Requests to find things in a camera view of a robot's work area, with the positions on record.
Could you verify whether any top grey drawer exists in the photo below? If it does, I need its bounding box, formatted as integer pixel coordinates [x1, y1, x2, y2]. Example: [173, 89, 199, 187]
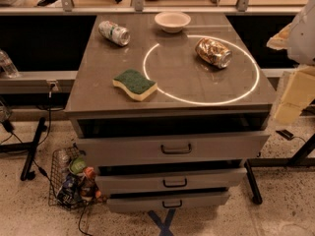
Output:
[76, 132, 269, 166]

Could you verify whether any green white soda can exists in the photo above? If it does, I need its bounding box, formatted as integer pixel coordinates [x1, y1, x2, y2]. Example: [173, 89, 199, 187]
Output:
[98, 21, 130, 46]

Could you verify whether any black table leg stand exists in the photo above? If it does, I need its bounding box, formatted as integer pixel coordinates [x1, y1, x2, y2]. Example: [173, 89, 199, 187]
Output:
[0, 117, 45, 181]

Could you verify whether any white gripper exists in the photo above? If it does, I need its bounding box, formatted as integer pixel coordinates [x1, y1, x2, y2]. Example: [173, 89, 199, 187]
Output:
[267, 0, 315, 125]

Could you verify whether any bottom grey drawer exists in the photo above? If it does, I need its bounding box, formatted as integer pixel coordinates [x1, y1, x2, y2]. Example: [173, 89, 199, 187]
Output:
[107, 191, 229, 213]

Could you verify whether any grey drawer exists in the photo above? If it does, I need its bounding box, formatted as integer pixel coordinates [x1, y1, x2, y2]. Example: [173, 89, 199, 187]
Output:
[107, 191, 229, 213]
[76, 132, 269, 166]
[95, 168, 246, 196]

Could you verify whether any green yellow sponge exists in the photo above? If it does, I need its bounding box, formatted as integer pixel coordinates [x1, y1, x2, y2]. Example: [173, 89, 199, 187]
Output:
[112, 69, 158, 101]

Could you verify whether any grey drawer cabinet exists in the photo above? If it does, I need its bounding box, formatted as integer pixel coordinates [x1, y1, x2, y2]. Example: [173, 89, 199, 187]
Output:
[66, 13, 276, 200]

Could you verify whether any orange crushed soda can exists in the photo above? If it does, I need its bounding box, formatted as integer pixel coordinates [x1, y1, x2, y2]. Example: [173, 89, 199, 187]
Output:
[195, 37, 232, 69]

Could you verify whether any wire basket with trash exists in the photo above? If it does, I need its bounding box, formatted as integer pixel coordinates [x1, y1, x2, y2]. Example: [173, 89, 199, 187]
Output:
[48, 146, 102, 210]

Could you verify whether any white ceramic bowl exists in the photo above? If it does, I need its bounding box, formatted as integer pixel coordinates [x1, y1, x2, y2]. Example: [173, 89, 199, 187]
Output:
[155, 12, 191, 33]

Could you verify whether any clear plastic bottle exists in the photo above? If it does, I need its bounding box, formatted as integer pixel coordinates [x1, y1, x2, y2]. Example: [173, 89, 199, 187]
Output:
[0, 49, 20, 78]

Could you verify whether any black power adapter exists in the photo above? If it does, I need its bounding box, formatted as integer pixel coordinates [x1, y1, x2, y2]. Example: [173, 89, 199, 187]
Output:
[277, 130, 294, 141]

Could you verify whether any blue tape cross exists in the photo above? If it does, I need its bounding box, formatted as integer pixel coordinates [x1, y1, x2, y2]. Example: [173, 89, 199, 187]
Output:
[148, 209, 175, 236]

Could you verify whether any middle grey drawer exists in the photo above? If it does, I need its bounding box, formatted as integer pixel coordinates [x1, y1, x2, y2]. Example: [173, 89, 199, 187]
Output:
[95, 168, 246, 196]

